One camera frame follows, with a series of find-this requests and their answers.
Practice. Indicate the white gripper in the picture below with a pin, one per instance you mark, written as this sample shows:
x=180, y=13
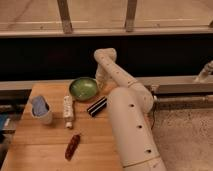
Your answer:
x=101, y=76

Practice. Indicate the green ceramic bowl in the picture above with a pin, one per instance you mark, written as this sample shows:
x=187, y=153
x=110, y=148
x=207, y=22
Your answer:
x=83, y=88

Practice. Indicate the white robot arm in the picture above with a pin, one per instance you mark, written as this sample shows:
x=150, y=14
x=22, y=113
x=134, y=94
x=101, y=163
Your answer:
x=127, y=106

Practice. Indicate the black striped rectangular box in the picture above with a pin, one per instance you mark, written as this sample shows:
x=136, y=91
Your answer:
x=98, y=106

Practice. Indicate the white plastic bottle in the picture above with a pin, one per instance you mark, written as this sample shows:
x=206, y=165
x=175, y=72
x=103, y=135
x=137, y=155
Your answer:
x=68, y=114

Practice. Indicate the red-brown oblong object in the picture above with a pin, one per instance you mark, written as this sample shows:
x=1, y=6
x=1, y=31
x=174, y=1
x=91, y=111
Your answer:
x=72, y=146

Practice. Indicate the white cup with blue cloth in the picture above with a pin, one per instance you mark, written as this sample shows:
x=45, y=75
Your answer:
x=41, y=110

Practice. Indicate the left metal window post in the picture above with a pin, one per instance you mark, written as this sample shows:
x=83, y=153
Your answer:
x=65, y=16

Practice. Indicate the metal window post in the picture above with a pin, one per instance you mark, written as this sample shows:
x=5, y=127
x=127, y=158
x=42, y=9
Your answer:
x=65, y=16
x=130, y=15

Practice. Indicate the right metal window post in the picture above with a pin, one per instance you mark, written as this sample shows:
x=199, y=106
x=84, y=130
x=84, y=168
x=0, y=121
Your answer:
x=130, y=15

